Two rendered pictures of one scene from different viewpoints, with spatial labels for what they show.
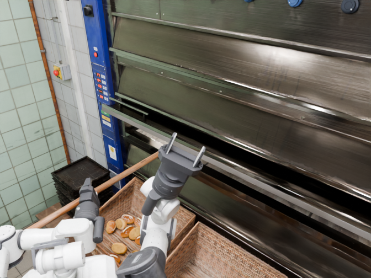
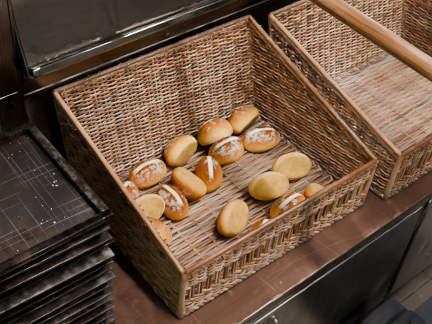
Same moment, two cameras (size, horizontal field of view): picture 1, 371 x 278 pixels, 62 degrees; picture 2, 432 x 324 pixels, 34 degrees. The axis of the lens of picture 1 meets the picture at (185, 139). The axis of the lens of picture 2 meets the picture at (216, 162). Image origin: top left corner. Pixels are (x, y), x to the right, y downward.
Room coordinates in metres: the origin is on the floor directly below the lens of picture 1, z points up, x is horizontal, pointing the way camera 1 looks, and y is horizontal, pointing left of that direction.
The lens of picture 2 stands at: (1.24, 1.44, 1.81)
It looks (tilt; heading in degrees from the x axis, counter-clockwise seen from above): 45 degrees down; 274
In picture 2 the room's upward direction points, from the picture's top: 7 degrees clockwise
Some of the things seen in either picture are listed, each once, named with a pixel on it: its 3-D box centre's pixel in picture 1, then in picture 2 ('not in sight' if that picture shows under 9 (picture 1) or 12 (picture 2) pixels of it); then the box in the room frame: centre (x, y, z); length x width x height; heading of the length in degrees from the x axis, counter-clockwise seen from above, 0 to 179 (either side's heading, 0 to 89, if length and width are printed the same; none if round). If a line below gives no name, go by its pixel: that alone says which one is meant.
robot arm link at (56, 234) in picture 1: (73, 233); not in sight; (0.76, 0.40, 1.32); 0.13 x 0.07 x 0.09; 93
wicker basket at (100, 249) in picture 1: (136, 230); (218, 150); (1.32, 0.30, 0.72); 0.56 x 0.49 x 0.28; 48
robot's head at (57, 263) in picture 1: (64, 260); not in sight; (0.53, 0.32, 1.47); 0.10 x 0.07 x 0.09; 104
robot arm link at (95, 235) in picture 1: (88, 230); not in sight; (0.78, 0.35, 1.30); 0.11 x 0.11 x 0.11; 8
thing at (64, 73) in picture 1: (62, 71); not in sight; (2.09, 0.86, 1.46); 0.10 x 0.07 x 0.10; 49
